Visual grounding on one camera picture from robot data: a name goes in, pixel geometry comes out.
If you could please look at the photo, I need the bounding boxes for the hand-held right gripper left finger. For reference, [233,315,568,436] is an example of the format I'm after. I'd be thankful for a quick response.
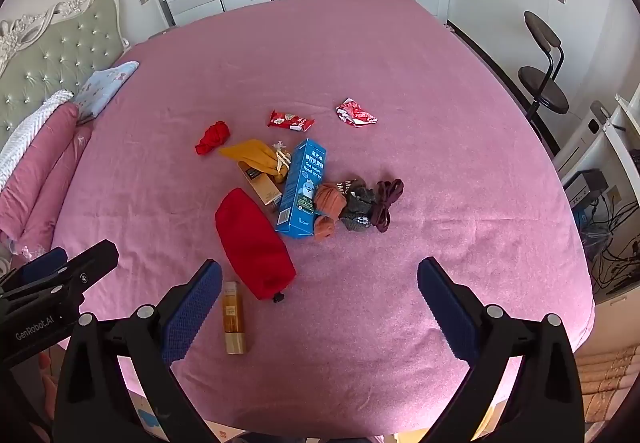
[52,259,228,443]

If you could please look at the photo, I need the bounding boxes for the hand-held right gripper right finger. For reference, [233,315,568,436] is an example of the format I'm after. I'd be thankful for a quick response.
[416,256,586,443]

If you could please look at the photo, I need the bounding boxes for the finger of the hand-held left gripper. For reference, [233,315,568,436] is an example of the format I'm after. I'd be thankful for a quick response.
[49,239,120,298]
[9,246,69,286]

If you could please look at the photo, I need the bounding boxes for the gold cosmetics box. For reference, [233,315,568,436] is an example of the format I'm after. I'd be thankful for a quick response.
[236,161,283,206]

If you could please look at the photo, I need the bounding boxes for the brown lettered sock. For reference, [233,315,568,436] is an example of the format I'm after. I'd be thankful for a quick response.
[334,177,366,196]

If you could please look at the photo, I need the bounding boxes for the amber glass bottle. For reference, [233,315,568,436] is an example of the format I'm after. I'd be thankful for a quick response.
[222,280,247,355]

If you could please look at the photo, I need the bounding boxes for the pink pillows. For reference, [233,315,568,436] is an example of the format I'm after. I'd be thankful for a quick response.
[0,103,96,269]

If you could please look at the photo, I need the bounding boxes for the red fabric pouch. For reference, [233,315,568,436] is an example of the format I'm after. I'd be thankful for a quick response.
[215,188,297,305]

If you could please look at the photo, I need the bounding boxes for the cartoon printed foam mat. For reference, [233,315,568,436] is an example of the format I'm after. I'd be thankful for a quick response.
[122,388,251,443]

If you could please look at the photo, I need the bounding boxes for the maroon sock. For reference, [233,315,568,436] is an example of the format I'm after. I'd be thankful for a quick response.
[370,178,405,234]

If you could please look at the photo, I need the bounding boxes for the white fluffy blanket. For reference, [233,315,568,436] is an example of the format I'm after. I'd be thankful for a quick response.
[0,90,75,191]

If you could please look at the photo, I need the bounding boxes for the grey sock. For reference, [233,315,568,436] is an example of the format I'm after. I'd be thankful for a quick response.
[339,180,377,231]

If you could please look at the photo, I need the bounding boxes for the orange sock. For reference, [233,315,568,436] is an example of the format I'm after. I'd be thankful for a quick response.
[313,182,347,244]

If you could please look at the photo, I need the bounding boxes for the small blue box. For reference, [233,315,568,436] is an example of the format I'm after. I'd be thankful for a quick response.
[572,208,601,244]

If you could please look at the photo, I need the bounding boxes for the blue carton box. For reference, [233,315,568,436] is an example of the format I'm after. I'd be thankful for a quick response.
[274,138,327,240]

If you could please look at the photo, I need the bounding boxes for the small red cloth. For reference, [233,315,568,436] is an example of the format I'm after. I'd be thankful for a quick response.
[195,121,233,156]

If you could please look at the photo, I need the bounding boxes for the light blue printed pillow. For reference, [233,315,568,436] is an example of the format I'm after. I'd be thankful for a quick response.
[74,61,141,124]

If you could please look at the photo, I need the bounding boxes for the beige quilted cushion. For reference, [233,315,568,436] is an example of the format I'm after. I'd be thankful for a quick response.
[575,343,640,424]

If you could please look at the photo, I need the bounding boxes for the black electronics box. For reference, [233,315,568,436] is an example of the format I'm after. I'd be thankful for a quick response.
[564,169,610,208]

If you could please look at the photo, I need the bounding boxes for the tufted green headboard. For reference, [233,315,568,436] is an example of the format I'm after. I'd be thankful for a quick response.
[0,0,130,158]

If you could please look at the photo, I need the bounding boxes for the red snack wrapper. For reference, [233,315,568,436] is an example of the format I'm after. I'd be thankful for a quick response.
[267,110,316,132]

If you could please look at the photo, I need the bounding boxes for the crumpled red foil wrapper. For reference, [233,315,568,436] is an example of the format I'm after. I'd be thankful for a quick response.
[335,98,379,128]

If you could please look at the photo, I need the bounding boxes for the black bar chair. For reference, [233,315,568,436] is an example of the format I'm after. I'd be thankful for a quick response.
[517,11,571,156]

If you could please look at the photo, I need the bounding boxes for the pink bed sheet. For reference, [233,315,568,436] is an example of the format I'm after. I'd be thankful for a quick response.
[50,0,596,443]

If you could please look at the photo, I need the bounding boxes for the white desk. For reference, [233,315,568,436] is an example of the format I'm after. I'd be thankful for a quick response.
[552,93,640,304]

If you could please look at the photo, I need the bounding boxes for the mustard drawstring pouch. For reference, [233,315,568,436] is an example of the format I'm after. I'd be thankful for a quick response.
[218,139,292,184]

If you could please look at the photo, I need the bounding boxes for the tangle of black cables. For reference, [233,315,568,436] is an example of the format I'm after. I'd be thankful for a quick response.
[580,193,640,296]

